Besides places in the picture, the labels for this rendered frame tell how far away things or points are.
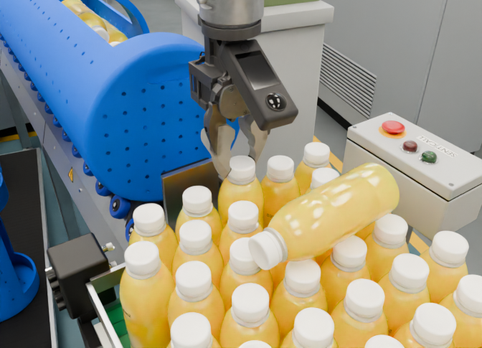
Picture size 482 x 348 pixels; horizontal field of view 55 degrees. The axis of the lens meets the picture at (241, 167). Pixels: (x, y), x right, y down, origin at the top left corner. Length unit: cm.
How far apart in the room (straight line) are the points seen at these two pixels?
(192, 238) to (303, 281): 14
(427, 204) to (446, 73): 172
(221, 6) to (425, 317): 39
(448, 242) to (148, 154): 46
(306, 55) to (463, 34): 123
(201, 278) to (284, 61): 80
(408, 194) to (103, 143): 46
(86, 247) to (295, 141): 79
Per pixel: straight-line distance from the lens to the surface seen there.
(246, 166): 64
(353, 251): 56
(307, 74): 127
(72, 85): 79
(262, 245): 49
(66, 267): 70
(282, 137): 132
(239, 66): 54
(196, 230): 58
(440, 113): 251
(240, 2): 53
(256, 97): 52
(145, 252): 56
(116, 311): 76
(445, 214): 71
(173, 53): 72
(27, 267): 197
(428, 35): 229
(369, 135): 76
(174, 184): 75
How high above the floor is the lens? 148
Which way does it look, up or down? 35 degrees down
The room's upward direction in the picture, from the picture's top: straight up
